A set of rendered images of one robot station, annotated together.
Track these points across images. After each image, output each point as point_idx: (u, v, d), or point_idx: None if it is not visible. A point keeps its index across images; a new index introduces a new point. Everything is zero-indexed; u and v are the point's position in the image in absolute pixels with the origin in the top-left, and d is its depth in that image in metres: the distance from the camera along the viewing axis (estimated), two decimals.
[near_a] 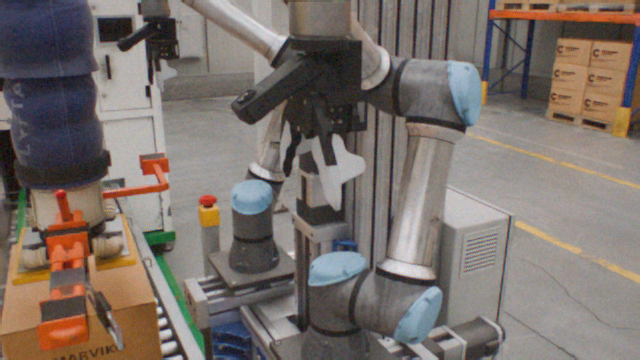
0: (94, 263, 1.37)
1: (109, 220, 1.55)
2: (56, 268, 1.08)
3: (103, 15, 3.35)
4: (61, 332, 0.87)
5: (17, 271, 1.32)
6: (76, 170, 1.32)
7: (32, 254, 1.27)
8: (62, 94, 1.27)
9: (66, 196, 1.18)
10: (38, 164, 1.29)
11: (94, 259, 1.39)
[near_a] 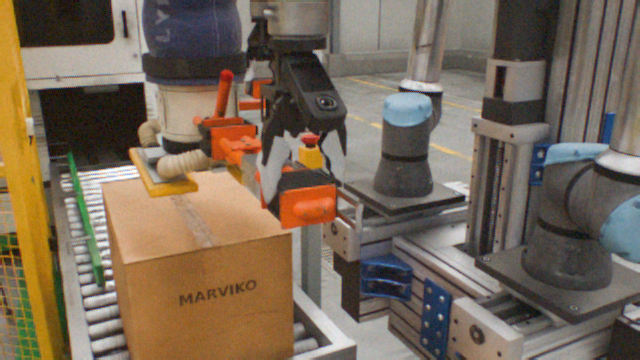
0: (237, 177, 1.17)
1: None
2: (243, 154, 0.87)
3: None
4: (311, 203, 0.67)
5: (152, 183, 1.11)
6: (222, 62, 1.12)
7: (177, 158, 1.06)
8: None
9: (233, 79, 0.98)
10: (179, 53, 1.09)
11: (235, 173, 1.19)
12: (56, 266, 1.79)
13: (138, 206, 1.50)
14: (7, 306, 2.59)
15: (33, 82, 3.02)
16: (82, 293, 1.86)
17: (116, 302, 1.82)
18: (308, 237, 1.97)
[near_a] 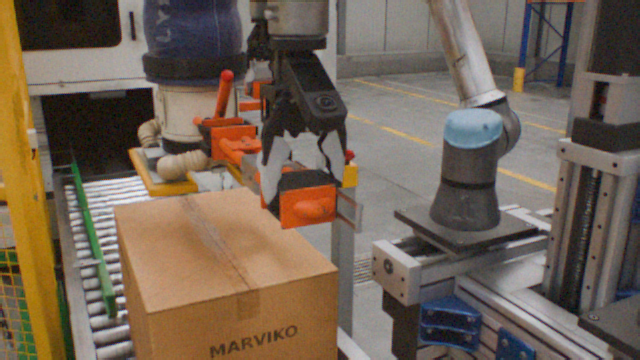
0: (237, 177, 1.17)
1: None
2: (243, 154, 0.87)
3: None
4: (311, 203, 0.67)
5: (151, 183, 1.11)
6: (223, 63, 1.12)
7: (177, 158, 1.06)
8: None
9: (233, 79, 0.98)
10: (180, 53, 1.09)
11: (234, 173, 1.19)
12: (63, 297, 1.60)
13: (157, 235, 1.32)
14: (8, 329, 2.41)
15: (35, 88, 2.84)
16: (91, 326, 1.68)
17: (129, 336, 1.64)
18: (340, 262, 1.79)
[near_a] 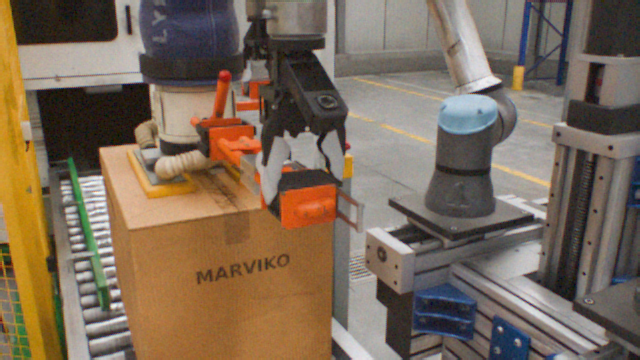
0: (235, 178, 1.17)
1: None
2: (242, 154, 0.87)
3: None
4: (312, 203, 0.67)
5: (149, 184, 1.11)
6: (220, 63, 1.12)
7: (175, 159, 1.06)
8: None
9: (231, 79, 0.98)
10: (176, 53, 1.08)
11: (232, 174, 1.18)
12: (55, 289, 1.59)
13: None
14: (3, 324, 2.40)
15: (31, 82, 2.82)
16: (84, 318, 1.67)
17: (122, 328, 1.63)
18: (335, 254, 1.78)
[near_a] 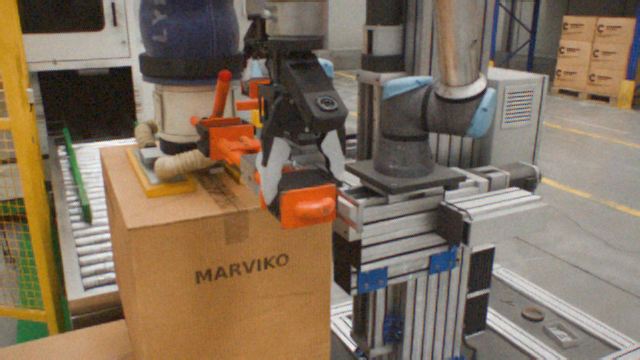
0: (234, 177, 1.17)
1: None
2: (241, 154, 0.87)
3: None
4: (312, 203, 0.67)
5: (149, 183, 1.10)
6: (220, 62, 1.12)
7: (175, 158, 1.06)
8: None
9: (231, 79, 0.98)
10: (176, 53, 1.08)
11: (232, 173, 1.18)
12: (51, 204, 2.20)
13: None
14: (11, 255, 3.01)
15: (33, 65, 3.44)
16: (72, 228, 2.28)
17: (100, 234, 2.24)
18: None
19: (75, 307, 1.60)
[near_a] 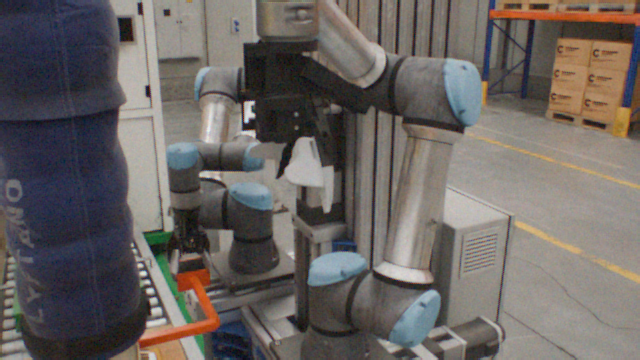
0: None
1: None
2: None
3: None
4: None
5: None
6: (110, 338, 0.96)
7: None
8: (88, 242, 0.90)
9: None
10: (55, 335, 0.93)
11: None
12: None
13: None
14: None
15: None
16: (2, 338, 2.07)
17: None
18: None
19: None
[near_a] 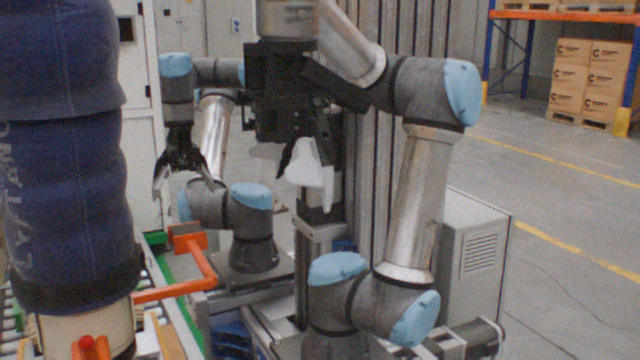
0: None
1: (138, 330, 1.15)
2: None
3: None
4: None
5: None
6: (102, 285, 0.92)
7: None
8: (79, 182, 0.86)
9: (94, 346, 0.78)
10: (45, 281, 0.89)
11: None
12: None
13: None
14: None
15: None
16: (2, 338, 2.07)
17: None
18: None
19: None
